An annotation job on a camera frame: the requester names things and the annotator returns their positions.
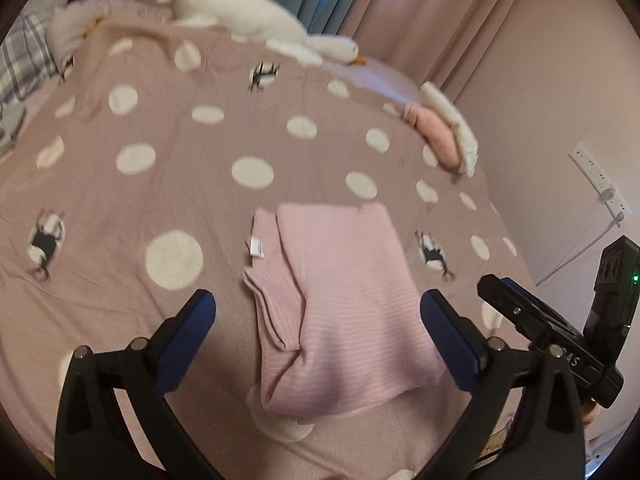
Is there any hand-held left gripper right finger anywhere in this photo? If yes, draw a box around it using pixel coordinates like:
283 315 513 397
419 289 587 480

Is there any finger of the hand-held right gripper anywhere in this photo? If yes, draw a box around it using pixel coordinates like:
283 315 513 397
500 276 568 331
476 273 540 344

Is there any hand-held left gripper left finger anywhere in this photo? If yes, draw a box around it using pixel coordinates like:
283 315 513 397
54 289 217 480

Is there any pink striped small garment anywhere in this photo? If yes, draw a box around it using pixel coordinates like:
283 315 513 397
242 202 448 418

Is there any white power strip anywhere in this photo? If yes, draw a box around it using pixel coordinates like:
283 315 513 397
570 141 631 217

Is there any mauve polka dot blanket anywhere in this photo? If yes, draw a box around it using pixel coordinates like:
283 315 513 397
0 22 532 480

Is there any pink and white plush cushion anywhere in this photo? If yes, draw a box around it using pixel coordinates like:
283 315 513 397
401 81 479 179

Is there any pink curtain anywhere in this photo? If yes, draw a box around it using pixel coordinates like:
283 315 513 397
95 0 533 107

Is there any grey plaid pillow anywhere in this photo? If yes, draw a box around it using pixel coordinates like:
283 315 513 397
0 14 60 107

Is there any white goose plush toy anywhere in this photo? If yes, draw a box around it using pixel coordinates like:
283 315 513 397
156 0 369 69

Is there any grey plush pillow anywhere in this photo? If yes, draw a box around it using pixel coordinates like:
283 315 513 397
46 1 110 63

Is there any white power cable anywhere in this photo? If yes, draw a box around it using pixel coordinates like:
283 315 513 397
536 187 627 286

